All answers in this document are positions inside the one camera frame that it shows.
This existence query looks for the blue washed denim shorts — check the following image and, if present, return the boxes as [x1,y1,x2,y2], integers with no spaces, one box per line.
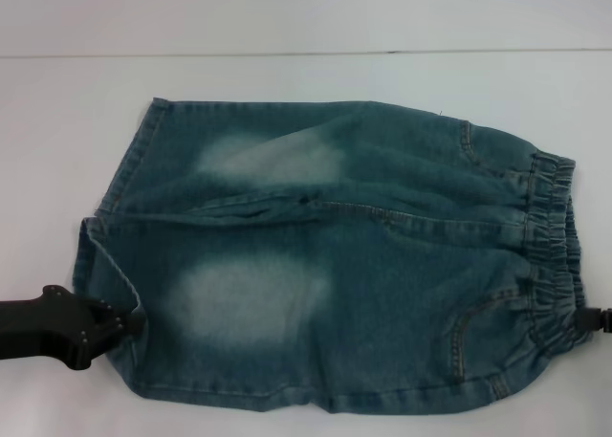
[80,96,587,415]

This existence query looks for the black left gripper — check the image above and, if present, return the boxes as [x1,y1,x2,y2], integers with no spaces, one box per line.
[0,285,147,360]

